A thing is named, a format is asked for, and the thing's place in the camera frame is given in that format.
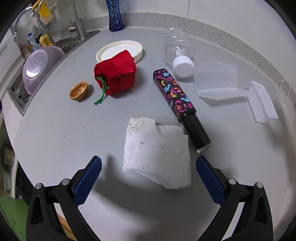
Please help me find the white plastic tray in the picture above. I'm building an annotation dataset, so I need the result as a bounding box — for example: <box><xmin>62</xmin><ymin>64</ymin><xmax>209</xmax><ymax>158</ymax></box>
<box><xmin>247</xmin><ymin>81</ymin><xmax>278</xmax><ymax>123</ymax></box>

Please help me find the white foam piece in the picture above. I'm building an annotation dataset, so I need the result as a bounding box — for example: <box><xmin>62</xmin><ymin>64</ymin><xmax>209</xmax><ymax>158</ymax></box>
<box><xmin>123</xmin><ymin>118</ymin><xmax>192</xmax><ymax>190</ymax></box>

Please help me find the walnut shell half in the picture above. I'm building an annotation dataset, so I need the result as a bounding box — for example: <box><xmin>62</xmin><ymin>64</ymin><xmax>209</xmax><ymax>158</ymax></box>
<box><xmin>69</xmin><ymin>80</ymin><xmax>88</xmax><ymax>101</ymax></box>

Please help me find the clear plastic lidded box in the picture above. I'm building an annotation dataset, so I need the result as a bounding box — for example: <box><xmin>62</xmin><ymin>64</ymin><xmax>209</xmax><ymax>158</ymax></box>
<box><xmin>194</xmin><ymin>62</ymin><xmax>247</xmax><ymax>100</ymax></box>

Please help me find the clear plastic bottle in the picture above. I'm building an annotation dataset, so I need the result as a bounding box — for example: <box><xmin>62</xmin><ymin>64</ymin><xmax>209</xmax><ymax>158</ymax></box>
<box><xmin>164</xmin><ymin>28</ymin><xmax>195</xmax><ymax>78</ymax></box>

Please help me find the white round plastic lid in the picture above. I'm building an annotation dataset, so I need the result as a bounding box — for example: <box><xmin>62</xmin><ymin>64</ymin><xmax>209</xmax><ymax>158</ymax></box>
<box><xmin>95</xmin><ymin>40</ymin><xmax>143</xmax><ymax>63</ymax></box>

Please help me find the stainless steel sink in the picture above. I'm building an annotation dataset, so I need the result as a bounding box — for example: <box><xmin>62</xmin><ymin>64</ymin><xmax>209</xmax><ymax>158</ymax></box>
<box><xmin>8</xmin><ymin>30</ymin><xmax>99</xmax><ymax>115</ymax></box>

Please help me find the purple plastic bowl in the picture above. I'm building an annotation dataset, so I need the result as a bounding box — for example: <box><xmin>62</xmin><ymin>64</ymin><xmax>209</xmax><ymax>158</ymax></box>
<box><xmin>22</xmin><ymin>46</ymin><xmax>65</xmax><ymax>95</ymax></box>

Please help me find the yellow sponge brush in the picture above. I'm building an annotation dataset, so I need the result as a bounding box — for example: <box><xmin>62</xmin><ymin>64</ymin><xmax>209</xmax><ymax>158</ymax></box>
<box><xmin>39</xmin><ymin>34</ymin><xmax>53</xmax><ymax>47</ymax></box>

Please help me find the tall steel faucet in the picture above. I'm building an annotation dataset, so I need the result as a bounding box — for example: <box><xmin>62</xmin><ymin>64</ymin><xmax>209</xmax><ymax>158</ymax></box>
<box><xmin>68</xmin><ymin>0</ymin><xmax>88</xmax><ymax>41</ymax></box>

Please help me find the blue patterned vase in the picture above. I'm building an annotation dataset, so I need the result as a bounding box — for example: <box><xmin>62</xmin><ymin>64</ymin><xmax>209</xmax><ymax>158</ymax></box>
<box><xmin>106</xmin><ymin>0</ymin><xmax>125</xmax><ymax>32</ymax></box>

